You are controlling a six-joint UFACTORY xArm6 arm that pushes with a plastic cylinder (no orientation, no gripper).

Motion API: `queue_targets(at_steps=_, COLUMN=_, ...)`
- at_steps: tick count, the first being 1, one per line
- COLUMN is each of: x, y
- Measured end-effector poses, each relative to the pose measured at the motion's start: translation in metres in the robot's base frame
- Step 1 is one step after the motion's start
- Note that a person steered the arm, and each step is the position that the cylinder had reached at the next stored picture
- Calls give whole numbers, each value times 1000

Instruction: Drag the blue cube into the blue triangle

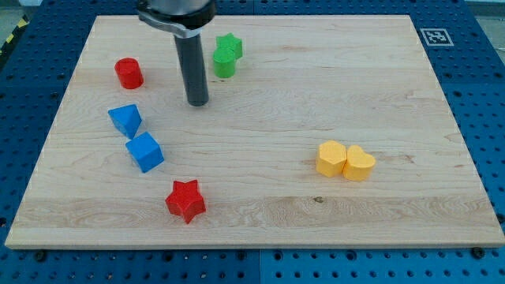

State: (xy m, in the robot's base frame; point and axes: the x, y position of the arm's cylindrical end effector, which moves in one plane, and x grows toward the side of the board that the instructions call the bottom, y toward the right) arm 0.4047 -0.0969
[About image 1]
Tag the blue cube block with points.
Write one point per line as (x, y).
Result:
(146, 152)

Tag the blue triangle block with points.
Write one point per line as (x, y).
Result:
(126, 119)

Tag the wooden board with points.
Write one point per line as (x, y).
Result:
(358, 80)

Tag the yellow hexagon block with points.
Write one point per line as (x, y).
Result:
(331, 158)

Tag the green cylinder block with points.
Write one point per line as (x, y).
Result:
(224, 62)

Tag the red star block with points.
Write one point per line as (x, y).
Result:
(185, 200)

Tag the green star block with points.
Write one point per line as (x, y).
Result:
(230, 41)

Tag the yellow heart block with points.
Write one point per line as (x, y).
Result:
(359, 164)

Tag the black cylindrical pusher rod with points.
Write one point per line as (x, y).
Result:
(191, 60)

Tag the red cylinder block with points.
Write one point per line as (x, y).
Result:
(129, 73)

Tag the white fiducial marker tag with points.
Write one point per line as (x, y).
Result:
(436, 37)

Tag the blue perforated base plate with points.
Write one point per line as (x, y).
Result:
(33, 82)

